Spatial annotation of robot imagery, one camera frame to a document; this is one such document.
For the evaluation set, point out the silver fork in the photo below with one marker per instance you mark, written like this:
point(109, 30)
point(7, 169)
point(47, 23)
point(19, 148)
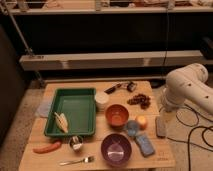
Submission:
point(84, 160)

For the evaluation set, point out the white cylindrical container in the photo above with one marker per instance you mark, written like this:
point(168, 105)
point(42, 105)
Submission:
point(101, 99)

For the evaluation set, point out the purple bowl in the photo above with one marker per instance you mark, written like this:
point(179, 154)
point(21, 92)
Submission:
point(116, 150)

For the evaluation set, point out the grey rectangular block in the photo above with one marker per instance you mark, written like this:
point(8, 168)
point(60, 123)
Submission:
point(160, 127)

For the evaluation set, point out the small dark box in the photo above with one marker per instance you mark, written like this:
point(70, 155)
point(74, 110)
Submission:
point(131, 86)

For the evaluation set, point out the red bowl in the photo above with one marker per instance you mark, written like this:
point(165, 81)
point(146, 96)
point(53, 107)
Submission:
point(116, 115)

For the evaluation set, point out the black marker pen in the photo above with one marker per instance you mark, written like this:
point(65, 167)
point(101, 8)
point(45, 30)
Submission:
point(112, 89)

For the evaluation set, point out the blue sponge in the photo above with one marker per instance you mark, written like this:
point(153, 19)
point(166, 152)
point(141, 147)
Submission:
point(145, 145)

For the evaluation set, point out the bunch of dark grapes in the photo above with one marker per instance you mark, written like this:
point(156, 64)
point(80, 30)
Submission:
point(141, 99)

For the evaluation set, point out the grey cloth beside table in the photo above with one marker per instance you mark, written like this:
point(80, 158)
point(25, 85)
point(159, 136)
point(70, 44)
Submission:
point(43, 109)

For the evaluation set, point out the green plastic tray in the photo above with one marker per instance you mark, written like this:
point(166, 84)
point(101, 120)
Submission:
point(78, 106)

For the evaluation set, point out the wooden shelf rack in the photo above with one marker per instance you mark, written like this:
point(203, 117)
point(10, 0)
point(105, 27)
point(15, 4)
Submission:
point(152, 42)

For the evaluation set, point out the small metal cup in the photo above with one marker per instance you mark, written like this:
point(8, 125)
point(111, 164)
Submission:
point(76, 142)

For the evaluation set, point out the yellow red apple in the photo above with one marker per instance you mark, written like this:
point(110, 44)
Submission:
point(142, 121)

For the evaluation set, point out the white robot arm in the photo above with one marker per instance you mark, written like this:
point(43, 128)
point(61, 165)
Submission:
point(188, 83)

